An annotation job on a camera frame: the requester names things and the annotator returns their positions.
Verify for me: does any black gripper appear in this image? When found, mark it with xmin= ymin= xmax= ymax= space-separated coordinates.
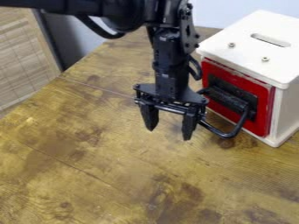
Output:
xmin=135 ymin=54 xmax=209 ymax=141

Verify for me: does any black metal drawer handle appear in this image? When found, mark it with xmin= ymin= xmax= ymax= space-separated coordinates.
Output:
xmin=199 ymin=74 xmax=258 ymax=138

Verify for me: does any red drawer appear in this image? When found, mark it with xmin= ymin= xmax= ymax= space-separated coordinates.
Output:
xmin=201 ymin=58 xmax=277 ymax=137

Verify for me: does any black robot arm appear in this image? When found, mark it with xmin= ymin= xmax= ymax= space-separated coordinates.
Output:
xmin=0 ymin=0 xmax=207 ymax=140

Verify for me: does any white wooden box cabinet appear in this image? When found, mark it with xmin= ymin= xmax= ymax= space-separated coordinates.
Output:
xmin=198 ymin=10 xmax=299 ymax=147

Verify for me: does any wooden slatted panel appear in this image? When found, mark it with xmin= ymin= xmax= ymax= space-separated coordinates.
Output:
xmin=0 ymin=7 xmax=62 ymax=117

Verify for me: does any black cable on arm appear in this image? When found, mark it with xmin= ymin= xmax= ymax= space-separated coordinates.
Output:
xmin=187 ymin=53 xmax=203 ymax=81

